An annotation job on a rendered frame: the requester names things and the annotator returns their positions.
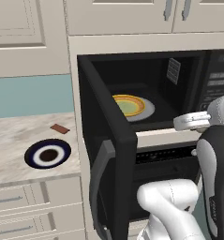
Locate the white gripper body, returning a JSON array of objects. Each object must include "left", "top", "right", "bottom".
[{"left": 172, "top": 111, "right": 212, "bottom": 132}]

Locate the grey microwave turntable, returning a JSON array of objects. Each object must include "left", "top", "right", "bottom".
[{"left": 126, "top": 97, "right": 156, "bottom": 123}]

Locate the black microwave oven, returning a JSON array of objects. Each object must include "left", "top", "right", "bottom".
[{"left": 77, "top": 49, "right": 224, "bottom": 132}]

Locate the yellow orange rimmed plate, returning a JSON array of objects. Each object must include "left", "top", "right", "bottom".
[{"left": 112, "top": 94, "right": 146, "bottom": 118}]

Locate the black microwave door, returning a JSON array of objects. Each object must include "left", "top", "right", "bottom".
[{"left": 77, "top": 55, "right": 139, "bottom": 240}]

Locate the dark blue white plate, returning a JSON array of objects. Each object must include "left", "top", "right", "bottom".
[{"left": 23, "top": 138, "right": 72, "bottom": 171}]

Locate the black built-in oven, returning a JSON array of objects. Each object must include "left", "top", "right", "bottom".
[{"left": 134, "top": 140, "right": 208, "bottom": 221}]

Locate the brown chocolate bar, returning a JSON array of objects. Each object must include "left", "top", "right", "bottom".
[{"left": 49, "top": 123, "right": 71, "bottom": 135}]

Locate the cream drawer front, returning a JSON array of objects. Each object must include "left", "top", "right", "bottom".
[
  {"left": 0, "top": 202, "right": 86, "bottom": 237},
  {"left": 0, "top": 175, "right": 83, "bottom": 215}
]

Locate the cream wall cupboard door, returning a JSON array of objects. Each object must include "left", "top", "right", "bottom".
[
  {"left": 66, "top": 0, "right": 177, "bottom": 36},
  {"left": 172, "top": 0, "right": 224, "bottom": 34},
  {"left": 0, "top": 0, "right": 71, "bottom": 79}
]

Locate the grey microwave door handle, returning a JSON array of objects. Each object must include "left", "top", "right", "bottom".
[{"left": 88, "top": 139, "right": 116, "bottom": 240}]

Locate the grey cupboard handle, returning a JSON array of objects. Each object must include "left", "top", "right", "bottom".
[
  {"left": 181, "top": 0, "right": 193, "bottom": 22},
  {"left": 163, "top": 0, "right": 174, "bottom": 22}
]

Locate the grey drawer handle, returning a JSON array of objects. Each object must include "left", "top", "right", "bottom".
[
  {"left": 0, "top": 225, "right": 34, "bottom": 235},
  {"left": 0, "top": 195, "right": 23, "bottom": 205}
]

